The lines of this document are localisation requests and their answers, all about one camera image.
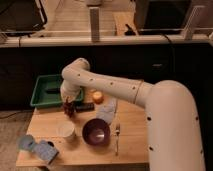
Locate dark red grape bunch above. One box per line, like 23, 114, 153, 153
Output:
63, 100, 75, 117

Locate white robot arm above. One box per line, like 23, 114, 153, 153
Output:
61, 58, 206, 171

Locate purple bowl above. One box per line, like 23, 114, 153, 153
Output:
82, 118, 110, 146

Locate yellow apple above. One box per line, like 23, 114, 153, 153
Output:
92, 91, 104, 104

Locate light blue cloth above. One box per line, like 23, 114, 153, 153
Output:
96, 98, 117, 124

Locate dark sponge block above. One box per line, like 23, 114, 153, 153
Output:
75, 103, 95, 112

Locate silver fork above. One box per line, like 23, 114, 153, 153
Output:
115, 123, 120, 156

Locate green plastic tray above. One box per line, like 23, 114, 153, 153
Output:
29, 73, 85, 109

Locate white paper cup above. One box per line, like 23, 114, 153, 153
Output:
57, 121, 76, 142

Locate black monitor right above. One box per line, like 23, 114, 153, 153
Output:
134, 0, 191, 35

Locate black monitor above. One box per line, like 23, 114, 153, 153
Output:
0, 0, 47, 32
134, 0, 191, 35

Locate blue grey cup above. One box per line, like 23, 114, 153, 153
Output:
18, 135, 35, 151

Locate black monitor left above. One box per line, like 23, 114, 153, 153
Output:
0, 0, 47, 32

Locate black handled tool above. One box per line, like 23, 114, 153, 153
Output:
45, 88, 60, 94

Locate grey vertical post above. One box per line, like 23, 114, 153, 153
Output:
89, 7, 100, 42

